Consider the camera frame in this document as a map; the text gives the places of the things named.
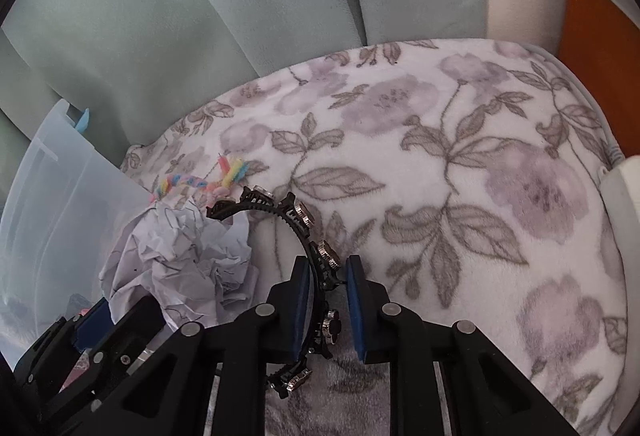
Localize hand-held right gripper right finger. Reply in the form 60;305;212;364
346;255;581;436

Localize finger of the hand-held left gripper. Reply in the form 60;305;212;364
72;295;169;368

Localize pale green curtain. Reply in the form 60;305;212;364
0;0;488;177

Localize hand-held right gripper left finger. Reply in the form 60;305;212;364
60;256;313;436

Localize clear plastic storage container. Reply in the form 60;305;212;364
0;99;156;367

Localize white power strip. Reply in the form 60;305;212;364
599;161;640;269

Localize floral fleece blanket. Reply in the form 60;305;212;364
120;39;631;436

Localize rainbow twisted cord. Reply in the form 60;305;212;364
150;156;251;205

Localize black rhinestone headband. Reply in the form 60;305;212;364
206;185;343;399

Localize white paper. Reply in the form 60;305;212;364
98;199;261;329

